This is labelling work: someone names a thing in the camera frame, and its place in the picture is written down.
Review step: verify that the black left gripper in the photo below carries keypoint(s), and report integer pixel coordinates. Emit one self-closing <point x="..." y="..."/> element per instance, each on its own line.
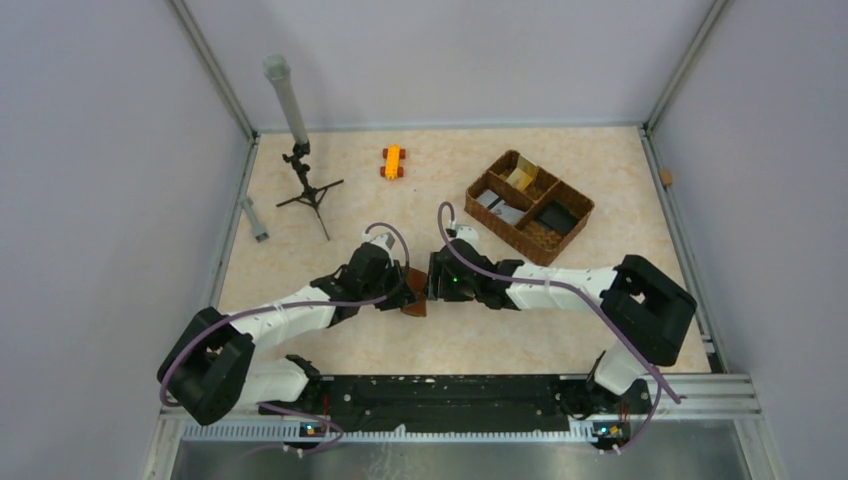
<point x="402" y="295"/>

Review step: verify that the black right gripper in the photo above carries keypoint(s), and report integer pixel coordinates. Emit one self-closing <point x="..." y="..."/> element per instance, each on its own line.
<point x="438" y="286"/>

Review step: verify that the brown leather card holder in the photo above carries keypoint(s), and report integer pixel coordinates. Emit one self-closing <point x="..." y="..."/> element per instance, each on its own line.
<point x="416" y="281"/>

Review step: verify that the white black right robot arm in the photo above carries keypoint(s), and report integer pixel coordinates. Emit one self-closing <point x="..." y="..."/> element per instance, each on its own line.
<point x="648" y="312"/>

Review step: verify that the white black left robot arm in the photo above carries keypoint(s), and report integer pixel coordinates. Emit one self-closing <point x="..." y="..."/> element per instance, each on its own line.
<point x="211" y="368"/>

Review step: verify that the black card in basket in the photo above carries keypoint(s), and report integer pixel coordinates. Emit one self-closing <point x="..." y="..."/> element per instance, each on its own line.
<point x="556" y="217"/>

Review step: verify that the woven wicker divided basket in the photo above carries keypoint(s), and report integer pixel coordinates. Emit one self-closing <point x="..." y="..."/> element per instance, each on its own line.
<point x="528" y="237"/>

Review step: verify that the orange toy car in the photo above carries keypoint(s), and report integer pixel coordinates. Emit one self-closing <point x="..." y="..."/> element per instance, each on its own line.
<point x="393" y="156"/>

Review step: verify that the small wooden block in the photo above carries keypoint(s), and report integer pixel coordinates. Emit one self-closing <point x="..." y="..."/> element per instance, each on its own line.
<point x="666" y="177"/>

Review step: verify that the black tripod with grey tube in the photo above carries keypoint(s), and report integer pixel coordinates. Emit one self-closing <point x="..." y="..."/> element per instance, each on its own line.
<point x="277" y="71"/>

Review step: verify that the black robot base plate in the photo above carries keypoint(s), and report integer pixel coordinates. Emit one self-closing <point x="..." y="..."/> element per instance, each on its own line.
<point x="465" y="403"/>

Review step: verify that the grey metal bracket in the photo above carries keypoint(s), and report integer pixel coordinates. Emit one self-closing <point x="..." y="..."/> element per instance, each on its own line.
<point x="258" y="229"/>

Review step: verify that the aluminium frame rail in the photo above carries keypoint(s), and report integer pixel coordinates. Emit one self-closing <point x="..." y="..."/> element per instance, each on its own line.
<point x="720" y="394"/>

